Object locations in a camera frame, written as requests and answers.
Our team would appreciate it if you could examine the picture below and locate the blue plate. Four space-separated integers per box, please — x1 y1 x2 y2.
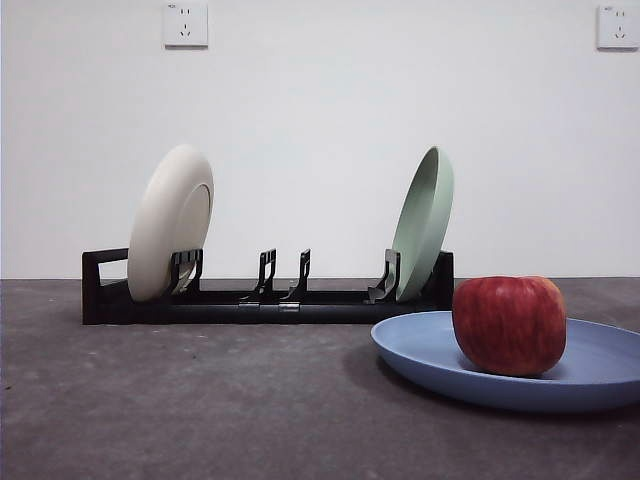
370 309 640 414

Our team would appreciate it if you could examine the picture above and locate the red apple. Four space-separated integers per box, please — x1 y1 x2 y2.
452 275 569 378

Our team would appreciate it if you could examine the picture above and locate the black plate rack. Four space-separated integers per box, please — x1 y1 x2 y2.
82 248 455 326

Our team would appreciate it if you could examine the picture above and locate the green plate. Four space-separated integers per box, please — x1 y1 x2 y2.
390 146 456 303

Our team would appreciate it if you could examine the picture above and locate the cream plate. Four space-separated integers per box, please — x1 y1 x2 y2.
127 144 216 303

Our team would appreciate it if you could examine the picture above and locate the white wall socket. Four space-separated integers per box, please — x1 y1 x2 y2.
163 0 210 50
595 5 640 50

